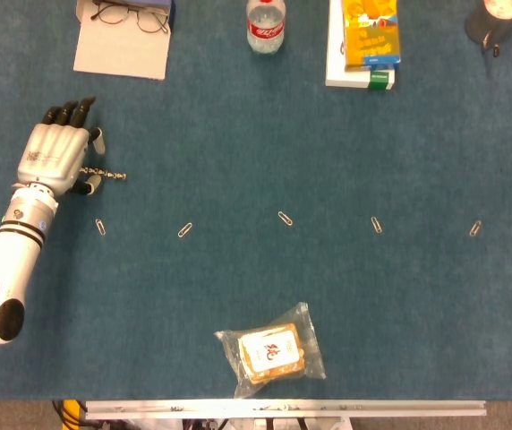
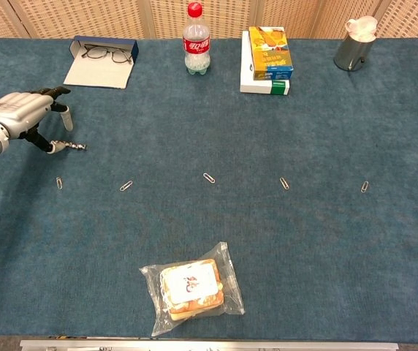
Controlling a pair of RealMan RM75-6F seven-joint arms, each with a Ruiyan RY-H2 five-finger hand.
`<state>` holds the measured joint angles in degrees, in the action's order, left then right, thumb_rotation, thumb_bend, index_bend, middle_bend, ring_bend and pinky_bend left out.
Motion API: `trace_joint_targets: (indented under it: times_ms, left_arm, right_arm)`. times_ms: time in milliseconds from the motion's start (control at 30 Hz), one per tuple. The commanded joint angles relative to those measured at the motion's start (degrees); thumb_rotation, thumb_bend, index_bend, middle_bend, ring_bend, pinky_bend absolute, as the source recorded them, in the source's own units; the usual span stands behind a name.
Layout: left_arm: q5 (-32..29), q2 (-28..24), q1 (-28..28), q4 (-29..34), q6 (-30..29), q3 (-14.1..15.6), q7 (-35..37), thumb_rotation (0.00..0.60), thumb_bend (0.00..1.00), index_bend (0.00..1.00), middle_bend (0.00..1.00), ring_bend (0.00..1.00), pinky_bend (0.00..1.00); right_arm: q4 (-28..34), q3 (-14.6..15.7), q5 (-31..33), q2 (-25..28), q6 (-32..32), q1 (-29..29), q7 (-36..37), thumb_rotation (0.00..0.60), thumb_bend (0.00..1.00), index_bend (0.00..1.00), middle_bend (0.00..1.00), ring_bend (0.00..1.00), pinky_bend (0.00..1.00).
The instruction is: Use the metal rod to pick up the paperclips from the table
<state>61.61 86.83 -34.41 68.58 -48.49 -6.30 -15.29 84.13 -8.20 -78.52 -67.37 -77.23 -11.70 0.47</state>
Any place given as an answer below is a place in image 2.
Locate yellow and blue carton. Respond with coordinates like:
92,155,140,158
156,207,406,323
248,26,295,81

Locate crumpled clear plastic wrap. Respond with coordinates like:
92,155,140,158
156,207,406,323
343,15,379,41

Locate aluminium profile rail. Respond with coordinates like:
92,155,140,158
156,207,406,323
19,339,400,351

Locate thin rimmed eyeglasses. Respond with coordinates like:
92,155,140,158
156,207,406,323
80,44,134,65

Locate white and green box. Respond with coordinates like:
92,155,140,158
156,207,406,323
240,30,291,96

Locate blue felt table cover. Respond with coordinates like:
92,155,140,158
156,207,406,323
0,36,418,344

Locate dark metal cup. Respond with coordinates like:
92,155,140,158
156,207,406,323
332,31,376,74

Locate plastic wrapped sandwich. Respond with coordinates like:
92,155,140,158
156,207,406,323
139,241,246,338

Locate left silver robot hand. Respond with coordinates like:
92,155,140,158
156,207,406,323
0,86,75,154

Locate blue glasses case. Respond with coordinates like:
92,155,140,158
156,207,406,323
69,35,139,65

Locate woven folding screen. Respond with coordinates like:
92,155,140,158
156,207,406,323
0,0,418,40

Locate red label cola bottle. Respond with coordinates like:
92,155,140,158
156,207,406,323
182,1,211,76

